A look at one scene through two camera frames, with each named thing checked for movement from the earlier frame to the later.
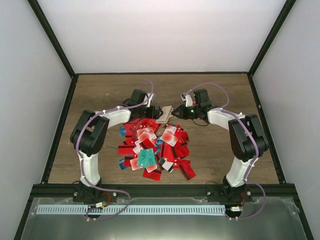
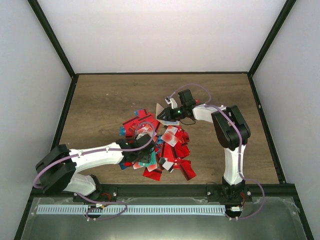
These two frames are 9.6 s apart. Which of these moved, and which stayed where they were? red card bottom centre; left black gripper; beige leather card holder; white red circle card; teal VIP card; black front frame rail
Moved: left black gripper; beige leather card holder
Stayed: red card bottom centre; white red circle card; black front frame rail; teal VIP card
